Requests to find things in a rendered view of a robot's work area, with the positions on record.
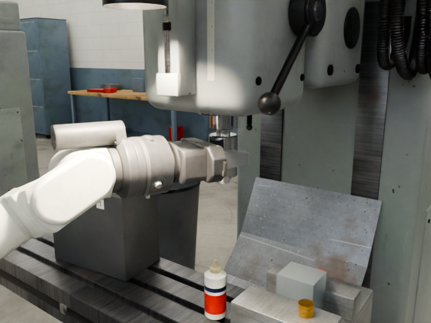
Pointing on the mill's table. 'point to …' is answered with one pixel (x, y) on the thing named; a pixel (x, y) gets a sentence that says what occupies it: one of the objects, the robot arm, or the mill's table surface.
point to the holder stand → (113, 237)
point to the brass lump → (305, 308)
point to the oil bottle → (215, 292)
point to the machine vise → (337, 298)
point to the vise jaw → (272, 309)
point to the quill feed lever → (266, 101)
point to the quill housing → (231, 57)
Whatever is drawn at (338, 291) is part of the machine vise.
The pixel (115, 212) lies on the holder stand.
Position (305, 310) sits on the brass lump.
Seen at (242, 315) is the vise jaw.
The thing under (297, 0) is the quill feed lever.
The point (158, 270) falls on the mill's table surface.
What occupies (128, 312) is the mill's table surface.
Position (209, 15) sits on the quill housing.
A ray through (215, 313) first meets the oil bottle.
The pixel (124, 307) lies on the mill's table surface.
